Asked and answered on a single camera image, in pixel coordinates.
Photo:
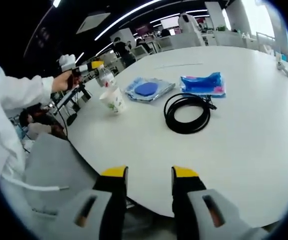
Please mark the white table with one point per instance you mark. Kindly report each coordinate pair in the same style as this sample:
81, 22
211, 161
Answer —
246, 125

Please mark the small grey stand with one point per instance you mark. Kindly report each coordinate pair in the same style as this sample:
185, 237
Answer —
282, 68

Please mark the white paper cup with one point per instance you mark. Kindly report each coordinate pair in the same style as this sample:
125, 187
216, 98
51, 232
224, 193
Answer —
113, 100

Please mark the person's left hand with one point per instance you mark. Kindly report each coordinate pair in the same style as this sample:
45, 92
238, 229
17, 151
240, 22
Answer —
64, 81

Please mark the clear plastic water bottle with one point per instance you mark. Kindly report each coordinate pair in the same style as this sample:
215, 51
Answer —
106, 80

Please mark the green potted plant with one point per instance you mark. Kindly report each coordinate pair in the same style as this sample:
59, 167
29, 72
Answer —
221, 27

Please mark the blue striped packet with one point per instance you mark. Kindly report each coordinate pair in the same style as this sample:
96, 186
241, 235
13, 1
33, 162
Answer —
203, 85

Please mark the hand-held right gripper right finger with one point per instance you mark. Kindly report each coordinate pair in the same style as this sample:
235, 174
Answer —
188, 200

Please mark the black stand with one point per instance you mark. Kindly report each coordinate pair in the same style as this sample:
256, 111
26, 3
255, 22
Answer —
85, 93

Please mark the clear packet with blue sponge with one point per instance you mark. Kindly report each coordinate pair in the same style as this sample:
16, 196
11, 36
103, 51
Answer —
146, 88

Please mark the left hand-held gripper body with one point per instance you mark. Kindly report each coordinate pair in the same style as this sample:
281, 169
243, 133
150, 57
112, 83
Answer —
67, 62

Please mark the white wall screen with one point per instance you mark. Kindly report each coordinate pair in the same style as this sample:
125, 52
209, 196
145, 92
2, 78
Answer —
170, 23

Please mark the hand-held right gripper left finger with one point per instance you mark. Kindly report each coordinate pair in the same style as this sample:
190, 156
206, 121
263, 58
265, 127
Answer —
113, 200

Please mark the grey flat panel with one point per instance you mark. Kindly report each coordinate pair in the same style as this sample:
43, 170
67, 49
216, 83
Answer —
66, 98

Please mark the black flat stand base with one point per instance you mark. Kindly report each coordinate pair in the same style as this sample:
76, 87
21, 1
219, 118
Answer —
71, 120

